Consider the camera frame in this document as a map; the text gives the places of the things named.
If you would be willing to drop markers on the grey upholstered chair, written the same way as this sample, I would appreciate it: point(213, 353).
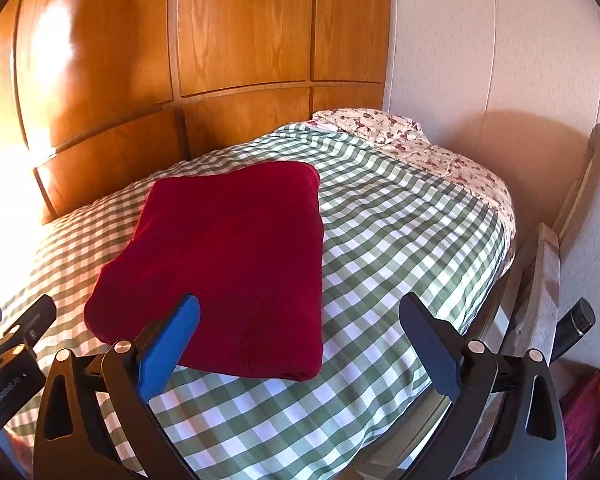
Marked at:
point(556, 267)

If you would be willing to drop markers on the black cylindrical bottle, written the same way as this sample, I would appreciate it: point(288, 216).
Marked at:
point(572, 327)

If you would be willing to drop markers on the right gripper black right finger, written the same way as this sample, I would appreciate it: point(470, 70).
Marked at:
point(504, 421)

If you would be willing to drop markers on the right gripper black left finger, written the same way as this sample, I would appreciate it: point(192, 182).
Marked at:
point(72, 440)

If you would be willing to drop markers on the dark red fleece garment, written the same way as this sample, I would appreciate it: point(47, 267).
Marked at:
point(248, 245)

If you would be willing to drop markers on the floral pillow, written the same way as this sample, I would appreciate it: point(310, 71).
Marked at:
point(403, 139)

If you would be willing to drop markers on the wooden panel headboard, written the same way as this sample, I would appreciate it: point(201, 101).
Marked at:
point(96, 94)

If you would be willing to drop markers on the dark magenta cloth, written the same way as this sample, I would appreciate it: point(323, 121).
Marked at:
point(581, 416)

